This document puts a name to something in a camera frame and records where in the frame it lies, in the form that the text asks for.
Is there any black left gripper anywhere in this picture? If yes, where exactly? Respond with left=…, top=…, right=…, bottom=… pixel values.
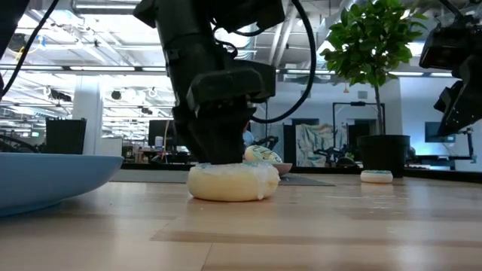
left=172, top=101, right=258, bottom=166

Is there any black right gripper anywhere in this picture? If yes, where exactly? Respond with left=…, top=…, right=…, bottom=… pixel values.
left=432, top=52, right=482, bottom=137

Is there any cream bun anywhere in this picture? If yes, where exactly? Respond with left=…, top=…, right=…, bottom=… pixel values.
left=186, top=161, right=282, bottom=202

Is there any pink plate with buns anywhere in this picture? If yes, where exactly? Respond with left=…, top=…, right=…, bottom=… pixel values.
left=243, top=145, right=284, bottom=165

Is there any black computer monitor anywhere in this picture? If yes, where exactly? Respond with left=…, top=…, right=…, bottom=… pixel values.
left=148, top=119, right=178, bottom=148

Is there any long ceiling light strip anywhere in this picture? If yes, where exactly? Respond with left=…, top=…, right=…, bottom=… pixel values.
left=387, top=70, right=455, bottom=78
left=0, top=65, right=166, bottom=72

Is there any grey woven placemat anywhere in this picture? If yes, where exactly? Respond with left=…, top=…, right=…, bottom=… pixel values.
left=108, top=169, right=336, bottom=187

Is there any green tree in black pot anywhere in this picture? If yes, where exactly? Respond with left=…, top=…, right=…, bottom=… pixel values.
left=319, top=0, right=430, bottom=178

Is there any small blue sprinkle donut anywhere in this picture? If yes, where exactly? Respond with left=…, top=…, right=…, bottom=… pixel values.
left=359, top=169, right=394, bottom=184

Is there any pale printed cloth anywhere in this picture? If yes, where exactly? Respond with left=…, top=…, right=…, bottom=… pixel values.
left=295, top=123, right=348, bottom=168

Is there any white building column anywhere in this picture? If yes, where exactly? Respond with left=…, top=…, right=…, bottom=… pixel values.
left=72, top=75, right=104, bottom=156

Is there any black monitor back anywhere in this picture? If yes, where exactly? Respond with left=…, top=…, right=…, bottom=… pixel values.
left=44, top=117, right=87, bottom=155

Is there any blue plate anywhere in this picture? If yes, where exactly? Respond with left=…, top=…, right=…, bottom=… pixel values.
left=0, top=151, right=125, bottom=218

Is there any dark wall screen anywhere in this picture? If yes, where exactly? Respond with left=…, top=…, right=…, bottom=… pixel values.
left=424, top=120, right=456, bottom=144

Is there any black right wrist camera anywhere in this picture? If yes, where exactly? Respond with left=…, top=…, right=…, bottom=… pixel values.
left=419, top=14, right=482, bottom=71

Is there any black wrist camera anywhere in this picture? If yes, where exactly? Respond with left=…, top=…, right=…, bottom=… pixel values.
left=186, top=59, right=278, bottom=113
left=419, top=14, right=482, bottom=71

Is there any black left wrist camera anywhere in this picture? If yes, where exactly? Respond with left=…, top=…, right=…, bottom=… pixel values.
left=186, top=59, right=278, bottom=113

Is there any black aluminium table frame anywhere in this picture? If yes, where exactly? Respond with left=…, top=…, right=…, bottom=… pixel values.
left=122, top=160, right=482, bottom=184

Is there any black metal stand frame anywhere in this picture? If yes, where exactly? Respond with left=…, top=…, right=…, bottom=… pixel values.
left=331, top=101, right=386, bottom=136

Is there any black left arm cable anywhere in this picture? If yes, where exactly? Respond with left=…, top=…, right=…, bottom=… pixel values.
left=248, top=0, right=317, bottom=125

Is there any thin black hanging cable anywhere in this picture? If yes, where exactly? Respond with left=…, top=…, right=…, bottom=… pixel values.
left=0, top=0, right=60, bottom=99

